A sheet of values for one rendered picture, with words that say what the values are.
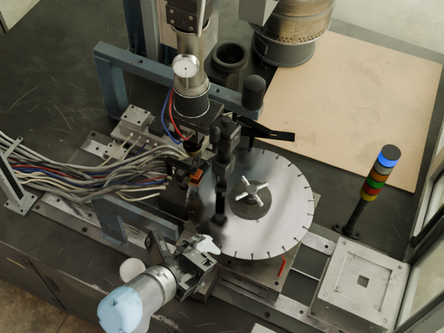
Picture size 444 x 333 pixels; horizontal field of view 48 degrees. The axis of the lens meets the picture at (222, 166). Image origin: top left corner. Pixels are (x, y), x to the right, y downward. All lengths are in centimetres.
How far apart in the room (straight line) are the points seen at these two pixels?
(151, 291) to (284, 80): 109
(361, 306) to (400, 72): 98
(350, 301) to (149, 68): 81
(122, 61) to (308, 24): 61
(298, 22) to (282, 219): 69
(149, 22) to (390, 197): 95
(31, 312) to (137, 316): 139
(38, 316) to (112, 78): 112
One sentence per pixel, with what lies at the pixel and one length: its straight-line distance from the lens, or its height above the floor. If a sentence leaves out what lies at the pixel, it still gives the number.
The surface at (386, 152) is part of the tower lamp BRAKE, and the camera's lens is 120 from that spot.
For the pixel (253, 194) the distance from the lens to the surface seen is 125.
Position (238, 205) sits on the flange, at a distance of 128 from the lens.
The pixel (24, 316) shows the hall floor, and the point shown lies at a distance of 229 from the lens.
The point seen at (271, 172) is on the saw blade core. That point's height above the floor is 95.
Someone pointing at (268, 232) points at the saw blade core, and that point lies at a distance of 127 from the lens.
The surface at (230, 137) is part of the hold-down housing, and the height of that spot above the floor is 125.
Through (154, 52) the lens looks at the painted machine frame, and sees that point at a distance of 180.
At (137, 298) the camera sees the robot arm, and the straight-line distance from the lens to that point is 92.
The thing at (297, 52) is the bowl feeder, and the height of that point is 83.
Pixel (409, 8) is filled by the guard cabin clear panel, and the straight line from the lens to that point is 209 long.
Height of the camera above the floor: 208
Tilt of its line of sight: 57 degrees down
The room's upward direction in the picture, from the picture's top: 4 degrees clockwise
